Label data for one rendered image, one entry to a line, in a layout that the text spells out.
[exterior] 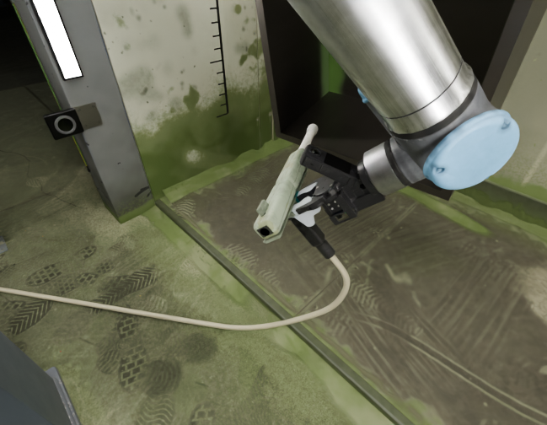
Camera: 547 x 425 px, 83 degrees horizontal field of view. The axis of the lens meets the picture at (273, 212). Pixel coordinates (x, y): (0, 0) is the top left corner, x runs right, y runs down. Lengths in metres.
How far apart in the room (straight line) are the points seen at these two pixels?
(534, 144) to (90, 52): 1.77
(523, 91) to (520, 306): 0.93
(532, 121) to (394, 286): 0.96
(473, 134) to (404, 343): 0.86
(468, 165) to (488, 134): 0.04
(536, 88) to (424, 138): 1.49
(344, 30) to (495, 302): 1.19
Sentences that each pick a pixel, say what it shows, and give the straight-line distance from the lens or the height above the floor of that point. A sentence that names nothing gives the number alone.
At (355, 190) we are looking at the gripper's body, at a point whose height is 0.62.
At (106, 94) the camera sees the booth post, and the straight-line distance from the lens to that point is 1.37.
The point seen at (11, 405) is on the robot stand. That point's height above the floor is 0.33.
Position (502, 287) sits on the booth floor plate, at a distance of 1.42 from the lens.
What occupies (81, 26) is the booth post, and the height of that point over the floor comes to 0.79.
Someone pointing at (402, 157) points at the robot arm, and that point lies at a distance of 0.56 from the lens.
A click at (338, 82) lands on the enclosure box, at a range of 1.35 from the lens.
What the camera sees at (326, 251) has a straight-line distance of 0.74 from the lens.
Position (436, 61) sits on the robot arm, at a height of 0.91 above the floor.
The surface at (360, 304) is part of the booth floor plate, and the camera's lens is 1.16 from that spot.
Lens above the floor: 0.98
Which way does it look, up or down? 40 degrees down
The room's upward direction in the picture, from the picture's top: straight up
